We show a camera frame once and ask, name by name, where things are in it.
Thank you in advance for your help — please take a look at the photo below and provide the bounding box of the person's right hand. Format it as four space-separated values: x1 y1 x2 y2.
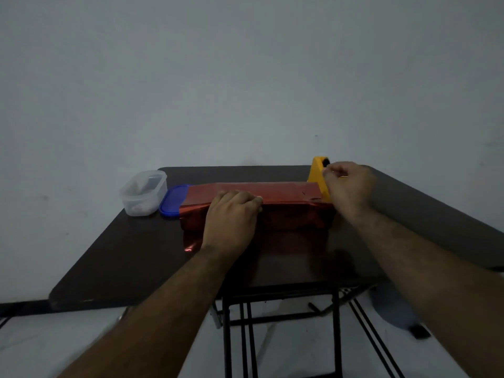
322 161 378 221

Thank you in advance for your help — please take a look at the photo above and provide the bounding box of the person's left hand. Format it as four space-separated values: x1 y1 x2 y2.
201 190 264 257

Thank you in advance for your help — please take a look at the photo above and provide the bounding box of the yellow tape dispenser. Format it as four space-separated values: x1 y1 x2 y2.
307 156 333 203

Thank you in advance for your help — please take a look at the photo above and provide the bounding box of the red shiny box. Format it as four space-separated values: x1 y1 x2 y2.
179 182 336 253

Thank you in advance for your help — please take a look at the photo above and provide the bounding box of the person's right forearm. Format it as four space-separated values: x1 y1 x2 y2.
339 206 504 378

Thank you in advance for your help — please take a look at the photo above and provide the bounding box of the person's left forearm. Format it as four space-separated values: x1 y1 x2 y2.
59 245 245 378

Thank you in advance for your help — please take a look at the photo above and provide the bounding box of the blue plastic lid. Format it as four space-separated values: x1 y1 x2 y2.
159 184 192 219

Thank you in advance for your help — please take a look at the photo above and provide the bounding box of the clear plastic container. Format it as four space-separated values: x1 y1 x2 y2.
119 170 168 217

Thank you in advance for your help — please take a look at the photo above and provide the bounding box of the black metal table frame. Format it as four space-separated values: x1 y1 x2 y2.
211 282 406 378

